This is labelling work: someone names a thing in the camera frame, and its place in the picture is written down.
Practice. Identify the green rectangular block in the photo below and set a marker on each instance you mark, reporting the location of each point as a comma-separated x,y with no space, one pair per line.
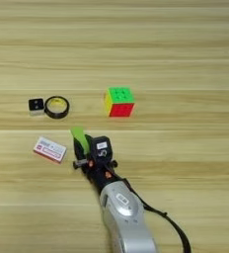
79,136

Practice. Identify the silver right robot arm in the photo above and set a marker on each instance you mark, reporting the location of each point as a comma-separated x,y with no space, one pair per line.
128,217

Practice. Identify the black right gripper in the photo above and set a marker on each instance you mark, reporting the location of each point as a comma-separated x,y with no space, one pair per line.
98,169

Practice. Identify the pink and white small box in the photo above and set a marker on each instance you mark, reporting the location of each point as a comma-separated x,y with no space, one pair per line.
50,150

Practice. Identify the small black and white block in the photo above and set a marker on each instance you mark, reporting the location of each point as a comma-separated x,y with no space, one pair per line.
36,106

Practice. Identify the multicoloured puzzle cube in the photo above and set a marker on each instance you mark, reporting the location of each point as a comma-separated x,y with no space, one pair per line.
119,101

